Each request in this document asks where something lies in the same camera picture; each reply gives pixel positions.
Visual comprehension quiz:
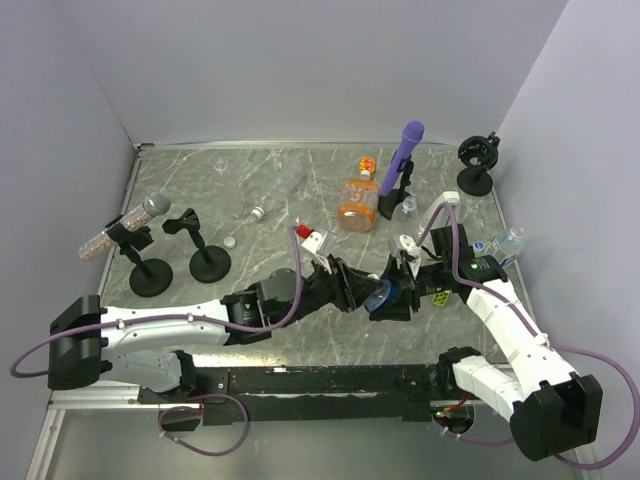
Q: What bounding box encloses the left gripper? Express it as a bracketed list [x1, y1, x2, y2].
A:
[277, 254, 384, 330]

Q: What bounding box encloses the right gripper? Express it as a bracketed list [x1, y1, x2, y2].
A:
[369, 253, 449, 321]

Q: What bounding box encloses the blue label water bottle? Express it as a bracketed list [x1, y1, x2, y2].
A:
[364, 279, 397, 314]

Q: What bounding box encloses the clear bottle white cap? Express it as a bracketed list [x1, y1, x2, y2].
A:
[251, 207, 264, 219]
[214, 159, 228, 175]

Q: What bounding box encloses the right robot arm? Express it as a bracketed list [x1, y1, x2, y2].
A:
[365, 225, 603, 461]

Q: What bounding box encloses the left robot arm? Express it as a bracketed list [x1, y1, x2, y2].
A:
[47, 261, 382, 402]

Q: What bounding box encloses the clear open bottle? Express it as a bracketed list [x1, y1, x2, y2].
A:
[390, 196, 421, 240]

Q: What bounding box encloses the orange drink bottle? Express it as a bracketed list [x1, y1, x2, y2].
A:
[337, 156, 380, 233]

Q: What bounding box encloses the small clear labelled bottle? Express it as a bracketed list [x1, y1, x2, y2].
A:
[491, 226, 526, 267]

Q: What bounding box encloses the green toy block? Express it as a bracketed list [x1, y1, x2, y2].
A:
[432, 290, 451, 308]

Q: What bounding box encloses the purple microphone stand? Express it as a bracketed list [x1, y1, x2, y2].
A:
[378, 157, 414, 220]

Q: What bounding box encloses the empty black stand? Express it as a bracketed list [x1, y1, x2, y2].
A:
[162, 208, 232, 284]

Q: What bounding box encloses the purple microphone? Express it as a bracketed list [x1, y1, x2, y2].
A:
[380, 120, 425, 196]

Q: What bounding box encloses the black round clamp stand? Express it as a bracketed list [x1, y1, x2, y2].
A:
[456, 131, 501, 197]

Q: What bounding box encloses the black microphone stand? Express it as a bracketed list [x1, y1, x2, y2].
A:
[106, 218, 173, 298]

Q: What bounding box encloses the silver glitter microphone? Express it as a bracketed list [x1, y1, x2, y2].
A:
[78, 192, 171, 261]

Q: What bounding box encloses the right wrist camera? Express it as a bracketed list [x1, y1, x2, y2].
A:
[388, 234, 422, 266]

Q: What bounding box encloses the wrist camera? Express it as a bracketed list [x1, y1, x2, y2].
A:
[295, 224, 337, 257]
[388, 234, 422, 266]

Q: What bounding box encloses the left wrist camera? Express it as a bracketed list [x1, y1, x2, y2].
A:
[295, 224, 337, 257]

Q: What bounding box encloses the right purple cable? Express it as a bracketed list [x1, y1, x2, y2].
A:
[417, 201, 640, 471]

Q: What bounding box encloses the purple cable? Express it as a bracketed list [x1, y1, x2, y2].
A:
[8, 224, 309, 379]
[417, 201, 640, 471]
[157, 392, 250, 457]

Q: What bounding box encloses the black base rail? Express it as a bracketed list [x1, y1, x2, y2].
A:
[137, 364, 465, 426]

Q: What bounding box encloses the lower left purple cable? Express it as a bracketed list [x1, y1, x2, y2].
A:
[157, 392, 250, 457]

